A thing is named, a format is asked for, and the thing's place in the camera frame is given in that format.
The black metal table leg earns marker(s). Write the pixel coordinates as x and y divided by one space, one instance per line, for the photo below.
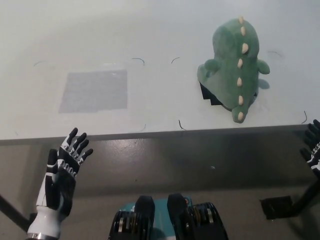
307 197
12 212

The green plush dinosaur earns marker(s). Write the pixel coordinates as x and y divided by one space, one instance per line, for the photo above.
230 75

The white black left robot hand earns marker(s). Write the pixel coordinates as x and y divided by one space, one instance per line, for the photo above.
63 172

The black teal robot torso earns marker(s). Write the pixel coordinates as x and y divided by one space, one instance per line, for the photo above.
175 220

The grey tape square patch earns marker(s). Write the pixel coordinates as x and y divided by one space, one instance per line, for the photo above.
95 91

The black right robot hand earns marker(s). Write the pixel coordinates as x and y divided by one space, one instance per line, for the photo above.
314 150

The black tape cross patch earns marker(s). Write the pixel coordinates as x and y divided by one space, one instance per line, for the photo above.
207 95

